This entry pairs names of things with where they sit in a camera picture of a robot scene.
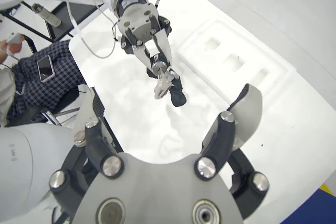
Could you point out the robot body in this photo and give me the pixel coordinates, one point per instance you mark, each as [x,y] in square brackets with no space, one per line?
[29,170]

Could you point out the silver key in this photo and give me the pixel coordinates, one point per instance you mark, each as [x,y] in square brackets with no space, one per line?
[161,87]

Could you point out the smartphone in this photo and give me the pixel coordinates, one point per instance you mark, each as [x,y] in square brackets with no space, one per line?
[46,68]

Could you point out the person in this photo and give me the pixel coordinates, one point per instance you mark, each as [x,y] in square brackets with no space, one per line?
[34,88]

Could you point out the white foam tray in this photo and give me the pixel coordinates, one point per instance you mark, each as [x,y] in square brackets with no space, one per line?
[236,59]

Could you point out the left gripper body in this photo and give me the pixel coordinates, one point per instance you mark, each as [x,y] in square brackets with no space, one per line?
[136,17]

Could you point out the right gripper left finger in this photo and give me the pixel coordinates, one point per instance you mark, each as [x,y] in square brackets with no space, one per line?
[92,135]

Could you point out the grey metal cylinder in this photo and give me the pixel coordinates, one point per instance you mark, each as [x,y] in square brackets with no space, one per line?
[47,15]

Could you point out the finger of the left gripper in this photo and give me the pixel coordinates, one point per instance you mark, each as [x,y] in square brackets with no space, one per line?
[164,47]
[143,55]

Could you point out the black frame stand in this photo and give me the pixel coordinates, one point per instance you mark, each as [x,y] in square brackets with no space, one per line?
[68,15]

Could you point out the black padlock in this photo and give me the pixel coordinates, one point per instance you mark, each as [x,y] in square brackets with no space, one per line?
[177,93]

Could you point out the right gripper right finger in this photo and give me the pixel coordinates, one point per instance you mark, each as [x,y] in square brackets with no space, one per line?
[223,141]

